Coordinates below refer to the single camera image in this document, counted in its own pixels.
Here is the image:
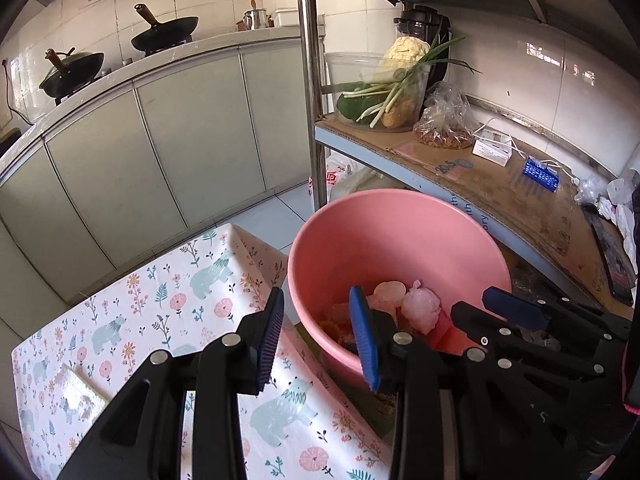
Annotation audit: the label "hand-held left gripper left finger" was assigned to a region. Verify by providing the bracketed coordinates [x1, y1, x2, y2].
[55, 287, 286, 480]

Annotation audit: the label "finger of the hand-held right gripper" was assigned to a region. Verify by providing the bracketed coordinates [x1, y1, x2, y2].
[450, 301, 601, 381]
[482, 286, 632, 341]

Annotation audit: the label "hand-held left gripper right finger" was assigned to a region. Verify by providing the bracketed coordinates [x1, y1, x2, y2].
[348, 286, 566, 480]

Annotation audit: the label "yellow bubble wrap with hole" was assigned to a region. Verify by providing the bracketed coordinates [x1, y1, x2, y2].
[320, 317, 347, 344]

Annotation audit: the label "white plastic film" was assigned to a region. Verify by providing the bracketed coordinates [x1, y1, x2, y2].
[402, 282, 444, 334]

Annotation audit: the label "pink plastic bucket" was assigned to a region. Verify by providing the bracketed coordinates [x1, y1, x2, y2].
[287, 189, 513, 391]

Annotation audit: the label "crumpled translucent plastic lump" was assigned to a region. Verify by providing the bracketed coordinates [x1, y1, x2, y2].
[372, 281, 407, 312]

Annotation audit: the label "cardboard sheet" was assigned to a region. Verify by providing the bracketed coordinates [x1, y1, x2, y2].
[317, 117, 636, 311]

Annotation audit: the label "dark flat board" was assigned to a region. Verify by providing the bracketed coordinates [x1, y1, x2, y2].
[589, 207, 637, 307]

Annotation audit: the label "floral tablecloth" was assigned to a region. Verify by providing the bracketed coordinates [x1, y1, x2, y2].
[11, 224, 401, 480]

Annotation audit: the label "crumpled white plastic bags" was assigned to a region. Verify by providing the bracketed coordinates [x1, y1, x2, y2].
[575, 170, 640, 262]

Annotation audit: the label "small white box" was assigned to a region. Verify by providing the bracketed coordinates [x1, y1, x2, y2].
[472, 127, 517, 168]

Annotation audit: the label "red white plastic bag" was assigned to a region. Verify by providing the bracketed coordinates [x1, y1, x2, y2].
[307, 155, 372, 202]

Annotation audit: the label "plastic bag of nuts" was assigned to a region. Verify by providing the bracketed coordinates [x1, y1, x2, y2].
[412, 82, 482, 151]

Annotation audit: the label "clear bubble wrap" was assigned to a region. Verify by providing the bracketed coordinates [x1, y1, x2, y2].
[52, 362, 109, 422]

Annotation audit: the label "grey kitchen cabinet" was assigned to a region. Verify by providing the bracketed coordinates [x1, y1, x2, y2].
[0, 25, 321, 311]

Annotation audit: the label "green scallions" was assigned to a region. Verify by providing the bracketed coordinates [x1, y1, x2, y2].
[339, 35, 482, 129]

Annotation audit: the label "cauliflower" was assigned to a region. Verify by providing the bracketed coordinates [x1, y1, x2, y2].
[382, 36, 432, 84]

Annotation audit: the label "metal shelf rack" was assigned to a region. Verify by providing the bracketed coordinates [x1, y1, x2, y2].
[295, 0, 640, 321]

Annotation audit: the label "black blender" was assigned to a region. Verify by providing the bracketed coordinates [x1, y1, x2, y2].
[392, 0, 454, 92]

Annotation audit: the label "gas stove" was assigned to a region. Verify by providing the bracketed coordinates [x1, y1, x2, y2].
[50, 35, 196, 107]

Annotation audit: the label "white plastic container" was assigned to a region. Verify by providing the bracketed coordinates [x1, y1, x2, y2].
[272, 7, 302, 29]

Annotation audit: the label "metal kettle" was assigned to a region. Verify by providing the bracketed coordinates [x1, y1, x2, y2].
[242, 0, 269, 32]

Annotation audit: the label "black wok with lid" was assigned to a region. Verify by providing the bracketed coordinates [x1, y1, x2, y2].
[39, 47, 106, 99]

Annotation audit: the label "thin white cable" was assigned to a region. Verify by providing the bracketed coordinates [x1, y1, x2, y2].
[479, 117, 577, 182]

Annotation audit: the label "black power cable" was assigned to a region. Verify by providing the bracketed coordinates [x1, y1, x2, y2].
[2, 60, 37, 129]

